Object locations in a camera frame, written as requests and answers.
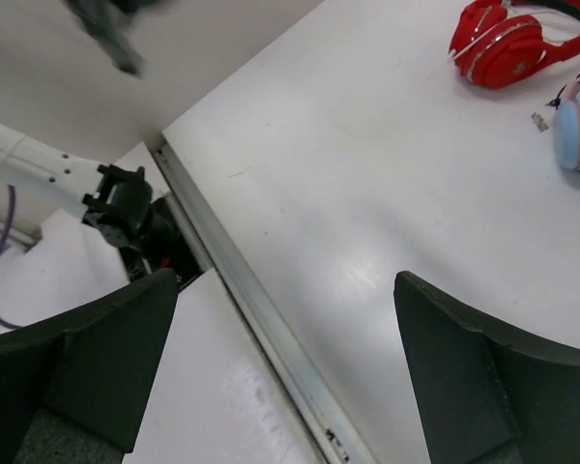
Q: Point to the red headphones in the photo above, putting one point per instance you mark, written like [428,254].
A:
[493,49]

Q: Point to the blue pink cat headphones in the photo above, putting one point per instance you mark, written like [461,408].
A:
[566,126]

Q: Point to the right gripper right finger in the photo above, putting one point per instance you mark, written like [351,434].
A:
[487,391]

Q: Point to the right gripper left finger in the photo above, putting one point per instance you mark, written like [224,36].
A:
[74,387]

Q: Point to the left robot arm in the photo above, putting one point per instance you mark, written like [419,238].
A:
[113,200]

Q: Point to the aluminium front rail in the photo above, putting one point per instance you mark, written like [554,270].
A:
[327,423]

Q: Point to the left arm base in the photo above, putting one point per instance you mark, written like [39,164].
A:
[173,244]

